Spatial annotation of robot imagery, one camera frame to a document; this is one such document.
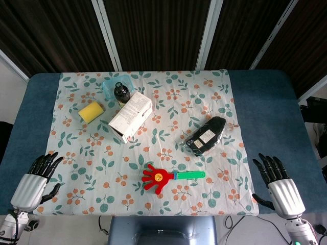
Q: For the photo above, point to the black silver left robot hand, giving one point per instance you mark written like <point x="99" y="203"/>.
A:
<point x="29" y="187"/>

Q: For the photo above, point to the black socks in plastic bag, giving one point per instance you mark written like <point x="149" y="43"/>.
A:
<point x="207" y="136"/>

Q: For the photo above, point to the floral white tablecloth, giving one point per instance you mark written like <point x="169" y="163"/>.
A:
<point x="107" y="163"/>

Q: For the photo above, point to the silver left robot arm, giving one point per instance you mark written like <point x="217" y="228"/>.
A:
<point x="9" y="225"/>

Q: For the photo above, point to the yellow sponge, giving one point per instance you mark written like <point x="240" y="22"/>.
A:
<point x="90" y="111"/>

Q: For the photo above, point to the white cardboard product box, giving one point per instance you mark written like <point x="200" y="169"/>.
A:
<point x="132" y="114"/>

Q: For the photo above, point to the black caster wheel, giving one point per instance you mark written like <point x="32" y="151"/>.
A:
<point x="33" y="225"/>

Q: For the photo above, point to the light blue plastic container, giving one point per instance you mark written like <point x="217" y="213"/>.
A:
<point x="108" y="85"/>

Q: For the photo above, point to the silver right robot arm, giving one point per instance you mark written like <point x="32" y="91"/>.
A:
<point x="300" y="231"/>

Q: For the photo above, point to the dark brown glass bottle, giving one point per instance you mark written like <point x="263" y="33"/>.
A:
<point x="122" y="94"/>

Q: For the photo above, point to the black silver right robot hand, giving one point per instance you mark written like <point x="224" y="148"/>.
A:
<point x="286" y="196"/>

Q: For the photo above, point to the dark slatted screen panel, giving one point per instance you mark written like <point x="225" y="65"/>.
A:
<point x="51" y="33"/>
<point x="304" y="46"/>
<point x="155" y="33"/>
<point x="242" y="33"/>

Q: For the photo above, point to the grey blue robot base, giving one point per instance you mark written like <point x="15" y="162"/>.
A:
<point x="161" y="229"/>

